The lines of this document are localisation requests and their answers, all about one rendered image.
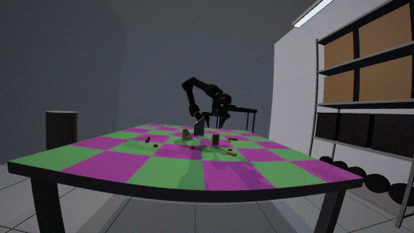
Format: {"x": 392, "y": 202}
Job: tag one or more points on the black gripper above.
{"x": 207, "y": 114}

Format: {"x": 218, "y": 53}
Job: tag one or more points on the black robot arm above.
{"x": 210, "y": 90}

